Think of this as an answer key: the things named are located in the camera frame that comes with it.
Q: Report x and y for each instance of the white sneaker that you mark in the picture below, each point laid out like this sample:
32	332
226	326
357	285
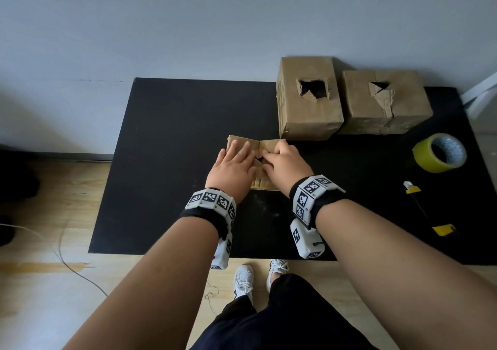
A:
244	281
277	266

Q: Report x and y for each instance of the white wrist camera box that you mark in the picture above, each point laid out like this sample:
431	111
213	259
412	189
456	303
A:
308	241
222	252

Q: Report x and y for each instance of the black marker wristband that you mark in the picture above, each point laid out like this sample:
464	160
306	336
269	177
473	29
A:
310	198
209	206

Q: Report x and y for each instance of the person's left forearm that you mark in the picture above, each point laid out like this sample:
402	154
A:
155	291

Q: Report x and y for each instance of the black bag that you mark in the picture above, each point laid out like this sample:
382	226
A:
15	182

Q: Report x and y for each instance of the white metal shelf frame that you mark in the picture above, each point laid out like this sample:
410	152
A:
479	93

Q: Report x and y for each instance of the white right sneaker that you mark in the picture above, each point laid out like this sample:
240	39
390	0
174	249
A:
277	266

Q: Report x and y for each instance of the person's right forearm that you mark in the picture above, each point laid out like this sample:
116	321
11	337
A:
396	283

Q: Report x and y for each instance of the yellow tape roll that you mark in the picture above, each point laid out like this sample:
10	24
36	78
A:
421	155

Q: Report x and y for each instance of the wide cardboard box torn flap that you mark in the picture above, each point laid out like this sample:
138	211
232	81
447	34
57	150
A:
407	101

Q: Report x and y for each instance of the tall cardboard box square hole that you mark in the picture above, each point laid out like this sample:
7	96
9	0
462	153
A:
310	116

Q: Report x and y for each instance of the thin black thread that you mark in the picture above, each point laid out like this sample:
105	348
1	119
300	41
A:
209	297

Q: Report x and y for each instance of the small cardboard box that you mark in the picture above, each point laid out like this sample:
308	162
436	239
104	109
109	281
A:
262	182

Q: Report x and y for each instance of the person's right hand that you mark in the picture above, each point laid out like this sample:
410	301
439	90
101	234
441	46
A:
289	167

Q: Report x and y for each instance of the black yellow utility knife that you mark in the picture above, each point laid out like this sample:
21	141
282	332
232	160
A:
443	229

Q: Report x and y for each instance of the white left sneaker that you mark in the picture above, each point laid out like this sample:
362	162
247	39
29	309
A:
244	281

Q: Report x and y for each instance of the person's left hand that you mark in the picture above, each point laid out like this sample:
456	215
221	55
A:
233	171

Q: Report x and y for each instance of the black shorts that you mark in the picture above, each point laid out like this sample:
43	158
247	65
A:
291	322

